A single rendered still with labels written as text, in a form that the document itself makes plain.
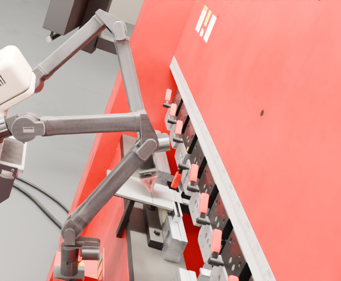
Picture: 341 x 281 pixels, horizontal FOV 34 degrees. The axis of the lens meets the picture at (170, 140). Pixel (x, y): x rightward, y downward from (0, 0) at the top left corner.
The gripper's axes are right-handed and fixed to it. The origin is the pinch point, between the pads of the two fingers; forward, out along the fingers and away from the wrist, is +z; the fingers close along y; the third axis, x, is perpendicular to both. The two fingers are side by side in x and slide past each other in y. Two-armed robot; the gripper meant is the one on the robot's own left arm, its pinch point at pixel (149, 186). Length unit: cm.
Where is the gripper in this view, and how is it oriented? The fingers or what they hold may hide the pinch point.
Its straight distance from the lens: 220.4
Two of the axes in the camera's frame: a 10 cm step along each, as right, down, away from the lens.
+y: -1.0, -3.9, 9.2
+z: 1.1, 9.1, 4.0
